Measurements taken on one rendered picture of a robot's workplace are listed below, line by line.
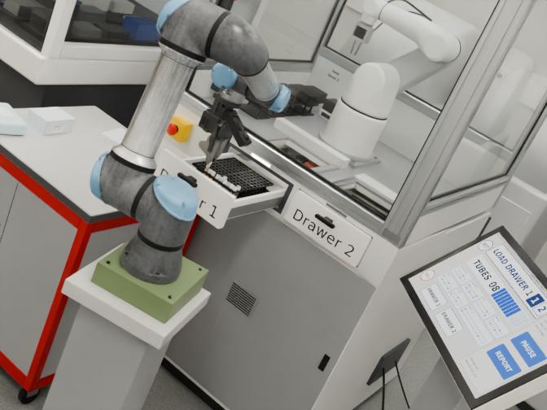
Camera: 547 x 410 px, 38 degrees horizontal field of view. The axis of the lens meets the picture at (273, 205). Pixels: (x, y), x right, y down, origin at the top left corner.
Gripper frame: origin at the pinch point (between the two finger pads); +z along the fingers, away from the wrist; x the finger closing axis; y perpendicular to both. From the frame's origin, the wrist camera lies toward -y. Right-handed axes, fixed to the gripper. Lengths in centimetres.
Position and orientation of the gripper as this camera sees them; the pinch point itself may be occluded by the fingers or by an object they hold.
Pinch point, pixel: (212, 161)
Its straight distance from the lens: 241.9
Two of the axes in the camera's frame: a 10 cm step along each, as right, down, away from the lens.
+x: -5.4, 1.3, -8.3
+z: -3.8, 8.4, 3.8
